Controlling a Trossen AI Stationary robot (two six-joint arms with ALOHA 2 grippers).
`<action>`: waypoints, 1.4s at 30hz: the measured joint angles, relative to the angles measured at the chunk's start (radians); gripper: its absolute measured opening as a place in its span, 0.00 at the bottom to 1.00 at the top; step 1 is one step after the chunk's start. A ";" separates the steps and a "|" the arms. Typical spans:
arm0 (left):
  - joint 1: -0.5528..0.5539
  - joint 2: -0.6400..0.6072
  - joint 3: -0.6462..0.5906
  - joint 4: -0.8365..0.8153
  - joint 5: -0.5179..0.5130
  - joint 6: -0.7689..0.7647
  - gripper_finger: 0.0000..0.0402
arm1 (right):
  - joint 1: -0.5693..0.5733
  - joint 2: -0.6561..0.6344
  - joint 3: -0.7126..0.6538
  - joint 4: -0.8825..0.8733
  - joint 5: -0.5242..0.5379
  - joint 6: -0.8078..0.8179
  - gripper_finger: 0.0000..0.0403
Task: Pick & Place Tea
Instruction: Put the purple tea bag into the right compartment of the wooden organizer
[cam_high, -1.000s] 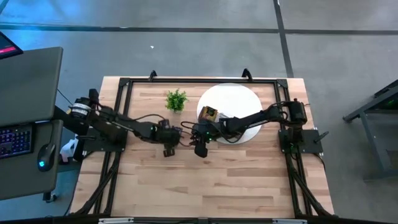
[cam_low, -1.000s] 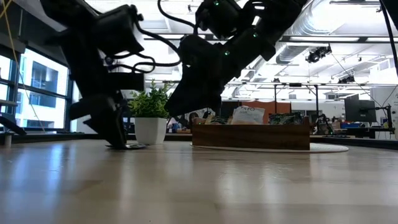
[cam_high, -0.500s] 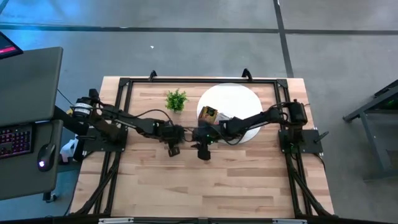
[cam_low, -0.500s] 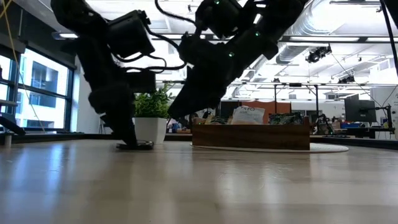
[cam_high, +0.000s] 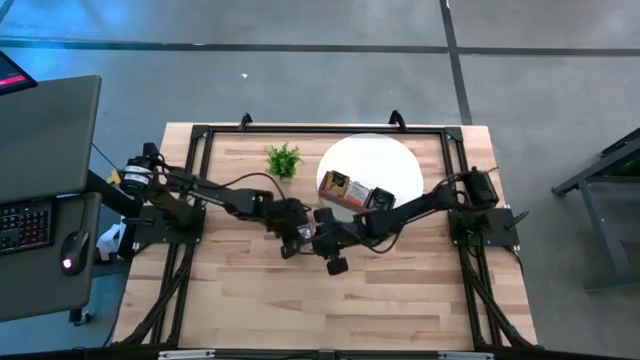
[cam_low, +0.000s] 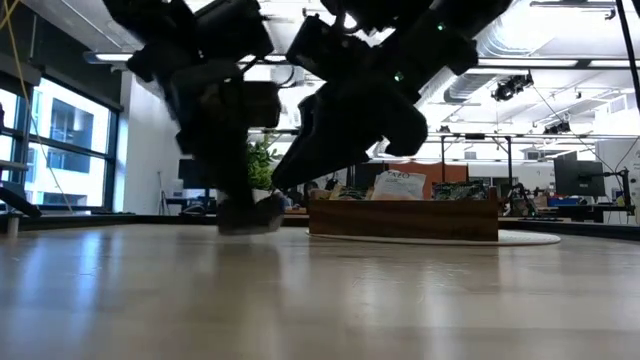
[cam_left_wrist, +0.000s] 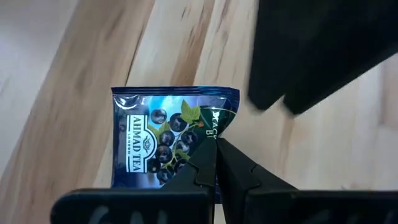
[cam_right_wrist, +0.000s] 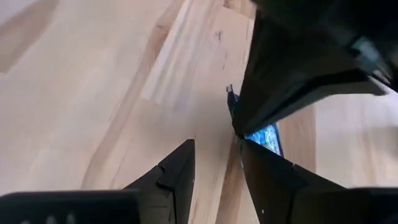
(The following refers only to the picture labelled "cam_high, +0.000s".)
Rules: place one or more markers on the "grey desk top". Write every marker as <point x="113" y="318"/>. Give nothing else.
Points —
<point x="45" y="135"/>

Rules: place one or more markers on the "computer monitor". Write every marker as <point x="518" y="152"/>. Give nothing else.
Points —
<point x="12" y="75"/>

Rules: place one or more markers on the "backlit black keyboard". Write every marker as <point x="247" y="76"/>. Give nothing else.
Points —
<point x="25" y="227"/>

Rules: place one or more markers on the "black desk post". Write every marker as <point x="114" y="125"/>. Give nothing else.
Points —
<point x="150" y="150"/>

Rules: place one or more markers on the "black computer mouse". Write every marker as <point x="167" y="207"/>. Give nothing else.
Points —
<point x="74" y="252"/>

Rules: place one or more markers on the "yellow plug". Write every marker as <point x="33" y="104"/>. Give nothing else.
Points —
<point x="115" y="176"/>

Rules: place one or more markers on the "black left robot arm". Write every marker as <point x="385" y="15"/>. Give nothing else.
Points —
<point x="225" y="197"/>

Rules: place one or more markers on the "white orange tea bag packet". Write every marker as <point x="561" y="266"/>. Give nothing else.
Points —
<point x="358" y="193"/>

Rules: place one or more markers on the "yellow red tea bag packet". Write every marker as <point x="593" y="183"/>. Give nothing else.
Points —
<point x="337" y="181"/>

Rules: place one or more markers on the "white metal bracket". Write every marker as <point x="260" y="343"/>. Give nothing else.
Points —
<point x="186" y="354"/>
<point x="465" y="355"/>

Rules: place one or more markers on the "black tea bag packet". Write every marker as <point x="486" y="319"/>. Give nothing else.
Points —
<point x="382" y="199"/>
<point x="305" y="233"/>

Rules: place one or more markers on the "grey keyboard tray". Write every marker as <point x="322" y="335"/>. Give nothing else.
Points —
<point x="30" y="290"/>

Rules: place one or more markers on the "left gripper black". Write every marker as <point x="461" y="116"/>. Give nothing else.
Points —
<point x="287" y="220"/>

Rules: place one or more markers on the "dark metal cart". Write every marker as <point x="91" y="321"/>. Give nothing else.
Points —
<point x="625" y="167"/>

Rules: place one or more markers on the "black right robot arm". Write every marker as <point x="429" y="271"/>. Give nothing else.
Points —
<point x="400" y="217"/>

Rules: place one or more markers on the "round white mat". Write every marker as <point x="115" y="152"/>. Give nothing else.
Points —
<point x="370" y="155"/>

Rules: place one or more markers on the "white crumpled bag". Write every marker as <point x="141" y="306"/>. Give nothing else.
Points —
<point x="109" y="242"/>

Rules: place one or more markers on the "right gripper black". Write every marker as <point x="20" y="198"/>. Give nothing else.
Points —
<point x="342" y="235"/>

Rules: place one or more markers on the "small green potted plant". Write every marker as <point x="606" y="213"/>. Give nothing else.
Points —
<point x="283" y="161"/>

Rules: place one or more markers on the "three-compartment wooden box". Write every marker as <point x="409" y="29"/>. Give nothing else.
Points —
<point x="330" y="196"/>

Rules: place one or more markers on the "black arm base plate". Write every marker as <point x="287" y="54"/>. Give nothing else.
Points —
<point x="492" y="232"/>
<point x="165" y="236"/>

